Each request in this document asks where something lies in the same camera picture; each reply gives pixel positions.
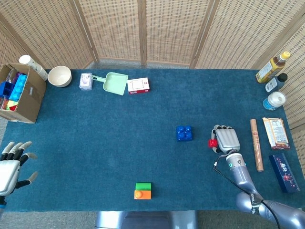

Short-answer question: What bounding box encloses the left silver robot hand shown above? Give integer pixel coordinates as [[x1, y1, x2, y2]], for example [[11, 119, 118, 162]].
[[0, 141, 39, 197]]

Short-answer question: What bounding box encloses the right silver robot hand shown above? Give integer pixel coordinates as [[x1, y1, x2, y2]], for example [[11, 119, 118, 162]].
[[210, 125, 241, 155]]

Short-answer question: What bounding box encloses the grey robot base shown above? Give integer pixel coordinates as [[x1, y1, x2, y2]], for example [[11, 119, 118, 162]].
[[95, 210, 198, 229]]

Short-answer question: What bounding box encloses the brown patterned roll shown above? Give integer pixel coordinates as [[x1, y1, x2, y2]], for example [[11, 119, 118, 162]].
[[250, 119, 264, 172]]

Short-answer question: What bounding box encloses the blue four-stud brick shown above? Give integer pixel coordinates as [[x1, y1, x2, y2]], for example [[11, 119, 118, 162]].
[[176, 125, 193, 142]]

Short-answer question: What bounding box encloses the orange snack packet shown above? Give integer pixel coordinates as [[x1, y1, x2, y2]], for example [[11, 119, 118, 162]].
[[262, 117, 291, 150]]

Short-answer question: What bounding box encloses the white lidded jar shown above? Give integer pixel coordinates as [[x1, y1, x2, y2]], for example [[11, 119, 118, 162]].
[[263, 91, 287, 111]]

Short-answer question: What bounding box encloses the dark blue gift box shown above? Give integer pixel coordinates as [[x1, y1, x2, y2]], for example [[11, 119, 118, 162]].
[[268, 153, 301, 194]]

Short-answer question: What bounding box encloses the yellow and red toy piece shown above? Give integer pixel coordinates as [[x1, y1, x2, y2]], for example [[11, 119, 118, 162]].
[[0, 99, 20, 112]]

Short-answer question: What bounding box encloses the dark bottle with black cap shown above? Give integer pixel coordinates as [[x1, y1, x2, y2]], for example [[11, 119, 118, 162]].
[[265, 73, 288, 93]]

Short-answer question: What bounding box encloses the brown cardboard box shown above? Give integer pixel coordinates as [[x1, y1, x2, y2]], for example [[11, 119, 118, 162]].
[[0, 63, 47, 124]]

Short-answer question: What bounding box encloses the yellow label tea bottle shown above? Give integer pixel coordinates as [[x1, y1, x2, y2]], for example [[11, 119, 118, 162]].
[[255, 51, 291, 84]]

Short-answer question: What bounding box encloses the dark blue toy brick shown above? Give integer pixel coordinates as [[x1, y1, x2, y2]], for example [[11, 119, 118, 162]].
[[0, 82, 14, 98]]

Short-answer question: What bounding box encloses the light blue toy brick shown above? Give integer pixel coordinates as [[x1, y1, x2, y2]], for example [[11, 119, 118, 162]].
[[9, 74, 28, 101]]

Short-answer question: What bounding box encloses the teal tablecloth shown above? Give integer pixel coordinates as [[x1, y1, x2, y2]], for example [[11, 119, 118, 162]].
[[0, 68, 302, 212]]

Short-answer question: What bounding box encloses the green brick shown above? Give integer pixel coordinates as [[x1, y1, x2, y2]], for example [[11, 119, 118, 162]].
[[135, 182, 152, 191]]

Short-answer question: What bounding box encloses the orange sloped brick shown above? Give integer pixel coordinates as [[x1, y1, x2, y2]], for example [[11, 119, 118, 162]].
[[134, 190, 152, 200]]

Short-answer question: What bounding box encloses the red and white carton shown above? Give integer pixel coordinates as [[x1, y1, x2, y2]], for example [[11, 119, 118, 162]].
[[127, 77, 151, 95]]

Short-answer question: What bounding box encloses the beige bowl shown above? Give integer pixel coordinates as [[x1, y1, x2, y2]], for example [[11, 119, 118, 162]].
[[47, 65, 72, 88]]

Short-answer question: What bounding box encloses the white paper cup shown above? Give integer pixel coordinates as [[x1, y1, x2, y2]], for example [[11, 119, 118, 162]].
[[19, 54, 49, 82]]

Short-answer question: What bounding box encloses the clear plastic box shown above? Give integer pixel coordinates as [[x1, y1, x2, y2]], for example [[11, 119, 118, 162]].
[[79, 73, 93, 91]]

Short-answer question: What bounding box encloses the light green dustpan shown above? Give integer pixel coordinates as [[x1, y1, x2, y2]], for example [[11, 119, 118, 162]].
[[91, 72, 129, 96]]

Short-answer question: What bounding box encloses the woven bamboo folding screen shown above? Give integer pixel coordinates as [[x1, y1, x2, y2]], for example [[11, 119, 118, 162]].
[[0, 0, 305, 172]]

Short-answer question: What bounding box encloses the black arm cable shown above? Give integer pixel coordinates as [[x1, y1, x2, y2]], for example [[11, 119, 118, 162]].
[[213, 154, 284, 229]]

